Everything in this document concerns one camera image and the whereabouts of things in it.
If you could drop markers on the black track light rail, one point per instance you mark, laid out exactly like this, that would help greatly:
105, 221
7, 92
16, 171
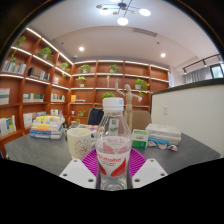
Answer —
201, 62

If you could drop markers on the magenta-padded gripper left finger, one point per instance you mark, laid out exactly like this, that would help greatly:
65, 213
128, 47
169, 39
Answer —
77, 171

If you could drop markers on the wooden artist mannequin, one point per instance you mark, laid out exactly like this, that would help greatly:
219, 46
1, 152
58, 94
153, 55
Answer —
128, 100

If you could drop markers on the branched ceiling lamp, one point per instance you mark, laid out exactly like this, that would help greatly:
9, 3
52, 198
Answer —
122, 11

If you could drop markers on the colourful book stack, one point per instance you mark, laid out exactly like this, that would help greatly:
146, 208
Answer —
46, 128

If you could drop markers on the magazine with orange cover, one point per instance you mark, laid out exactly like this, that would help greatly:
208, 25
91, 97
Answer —
88, 127

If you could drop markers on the dark blue chair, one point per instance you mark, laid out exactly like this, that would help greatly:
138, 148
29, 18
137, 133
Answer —
95, 116

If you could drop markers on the clear plastic water bottle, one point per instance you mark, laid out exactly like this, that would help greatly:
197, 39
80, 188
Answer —
112, 146

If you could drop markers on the blue and white book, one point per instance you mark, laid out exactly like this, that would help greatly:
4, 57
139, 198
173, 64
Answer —
166, 140

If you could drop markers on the grey window curtain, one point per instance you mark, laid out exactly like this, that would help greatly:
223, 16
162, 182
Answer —
196, 76

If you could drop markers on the tan upholstered chair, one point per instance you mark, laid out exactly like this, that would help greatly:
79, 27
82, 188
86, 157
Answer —
141, 120

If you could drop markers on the white counter with dark top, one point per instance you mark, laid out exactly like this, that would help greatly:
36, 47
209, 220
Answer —
193, 116

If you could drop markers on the small green and white box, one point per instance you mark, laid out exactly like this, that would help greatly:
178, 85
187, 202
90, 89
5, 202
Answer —
140, 138

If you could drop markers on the white wall socket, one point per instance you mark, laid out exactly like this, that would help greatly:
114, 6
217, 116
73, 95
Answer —
165, 110

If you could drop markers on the recessed ceiling spotlight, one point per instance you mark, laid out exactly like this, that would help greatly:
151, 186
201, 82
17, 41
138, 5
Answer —
162, 55
81, 48

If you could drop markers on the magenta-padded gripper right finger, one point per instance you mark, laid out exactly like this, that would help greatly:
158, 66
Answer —
150, 171

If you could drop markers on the wooden shelf unit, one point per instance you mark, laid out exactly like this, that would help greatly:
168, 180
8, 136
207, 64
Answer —
40, 90

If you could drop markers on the cream ceramic mug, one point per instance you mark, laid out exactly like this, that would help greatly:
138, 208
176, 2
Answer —
79, 143

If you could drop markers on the thick white book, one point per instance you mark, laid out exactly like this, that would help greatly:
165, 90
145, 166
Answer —
164, 130

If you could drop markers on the ceiling air vent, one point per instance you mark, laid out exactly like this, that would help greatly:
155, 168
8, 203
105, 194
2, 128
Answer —
144, 32

